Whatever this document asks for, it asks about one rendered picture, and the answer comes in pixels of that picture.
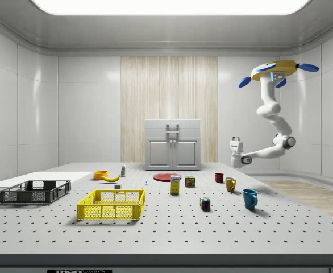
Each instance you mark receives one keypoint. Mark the yellow bowl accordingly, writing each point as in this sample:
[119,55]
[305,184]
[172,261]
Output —
[98,175]

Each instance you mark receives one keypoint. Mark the blue mug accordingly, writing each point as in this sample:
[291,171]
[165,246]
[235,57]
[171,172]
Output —
[249,200]

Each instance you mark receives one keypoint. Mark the yellow and white box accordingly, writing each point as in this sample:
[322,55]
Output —
[175,186]

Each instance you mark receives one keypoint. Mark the red mug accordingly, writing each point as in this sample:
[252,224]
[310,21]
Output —
[218,178]

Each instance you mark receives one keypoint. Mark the flat-sided can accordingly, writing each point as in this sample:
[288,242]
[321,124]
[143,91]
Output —
[189,182]

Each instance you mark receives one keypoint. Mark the dark grey basket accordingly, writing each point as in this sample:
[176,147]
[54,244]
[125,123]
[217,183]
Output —
[27,196]

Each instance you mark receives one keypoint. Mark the puzzle cube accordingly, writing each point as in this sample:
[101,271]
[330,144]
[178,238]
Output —
[205,204]

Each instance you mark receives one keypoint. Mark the yellow basket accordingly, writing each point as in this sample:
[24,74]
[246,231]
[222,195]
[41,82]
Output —
[109,211]

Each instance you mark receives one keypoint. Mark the small white bottle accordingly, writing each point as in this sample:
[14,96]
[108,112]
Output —
[123,171]

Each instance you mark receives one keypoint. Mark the white cabinet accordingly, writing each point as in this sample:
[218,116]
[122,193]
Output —
[172,145]

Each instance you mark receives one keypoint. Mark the red plate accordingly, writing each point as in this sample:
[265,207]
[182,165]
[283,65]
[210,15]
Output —
[163,177]

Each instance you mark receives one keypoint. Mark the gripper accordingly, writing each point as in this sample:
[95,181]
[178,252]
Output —
[236,146]

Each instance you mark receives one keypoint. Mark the drone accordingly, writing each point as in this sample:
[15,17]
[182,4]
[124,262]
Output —
[280,66]

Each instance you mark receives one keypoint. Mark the banana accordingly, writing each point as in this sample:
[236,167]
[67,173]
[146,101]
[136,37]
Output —
[111,179]

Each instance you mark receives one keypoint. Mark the grey cube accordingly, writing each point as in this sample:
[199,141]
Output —
[117,187]

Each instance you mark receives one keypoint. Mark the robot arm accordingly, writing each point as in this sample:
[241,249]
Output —
[271,108]

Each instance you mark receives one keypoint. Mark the yellow mug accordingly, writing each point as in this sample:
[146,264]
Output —
[229,185]

